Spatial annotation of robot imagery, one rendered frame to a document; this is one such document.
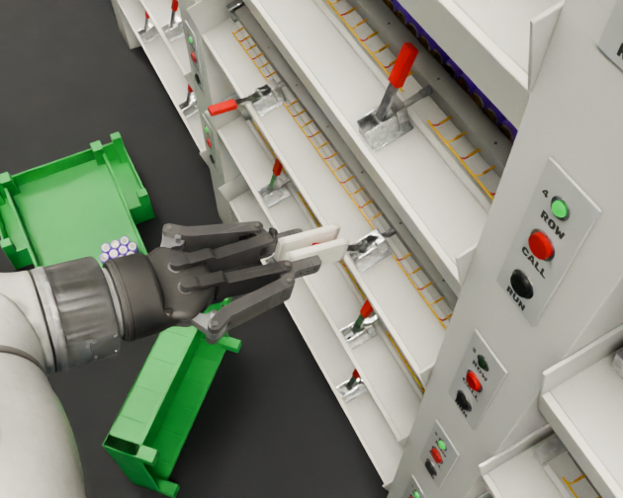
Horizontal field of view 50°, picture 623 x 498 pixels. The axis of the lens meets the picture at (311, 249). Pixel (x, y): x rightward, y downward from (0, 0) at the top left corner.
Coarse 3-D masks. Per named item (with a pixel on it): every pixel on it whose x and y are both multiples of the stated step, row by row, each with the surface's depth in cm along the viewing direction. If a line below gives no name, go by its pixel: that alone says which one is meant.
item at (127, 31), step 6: (114, 0) 168; (114, 6) 173; (120, 12) 167; (120, 18) 171; (126, 18) 169; (120, 24) 176; (126, 24) 171; (120, 30) 180; (126, 30) 172; (132, 30) 173; (126, 36) 174; (132, 36) 174; (132, 42) 176; (138, 42) 177
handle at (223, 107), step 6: (252, 96) 86; (258, 96) 86; (222, 102) 85; (228, 102) 85; (234, 102) 85; (240, 102) 85; (246, 102) 86; (252, 102) 86; (210, 108) 84; (216, 108) 84; (222, 108) 84; (228, 108) 85; (234, 108) 85; (210, 114) 85; (216, 114) 84
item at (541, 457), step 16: (544, 432) 59; (512, 448) 58; (528, 448) 62; (544, 448) 59; (560, 448) 59; (480, 464) 58; (496, 464) 60; (512, 464) 62; (528, 464) 61; (544, 464) 61; (560, 464) 61; (576, 464) 60; (496, 480) 61; (512, 480) 61; (528, 480) 61; (544, 480) 60; (560, 480) 60; (576, 480) 59; (496, 496) 61; (512, 496) 60; (528, 496) 60; (544, 496) 60; (560, 496) 60; (576, 496) 58; (592, 496) 59
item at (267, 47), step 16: (240, 16) 93; (256, 32) 91; (272, 48) 89; (256, 64) 91; (272, 64) 89; (288, 64) 87; (288, 80) 86; (304, 96) 84; (320, 112) 82; (320, 128) 81; (336, 144) 79; (352, 160) 78; (336, 176) 79; (352, 176) 78; (368, 176) 76; (368, 192) 76; (384, 208) 74; (400, 224) 73; (400, 240) 74; (416, 256) 71; (432, 272) 69; (416, 288) 71; (448, 288) 68; (448, 304) 69
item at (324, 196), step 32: (224, 0) 94; (224, 32) 96; (224, 64) 93; (288, 128) 85; (288, 160) 83; (320, 160) 82; (320, 192) 80; (320, 224) 80; (352, 224) 77; (384, 224) 76; (384, 288) 73; (384, 320) 71; (416, 320) 70; (448, 320) 69; (416, 352) 69
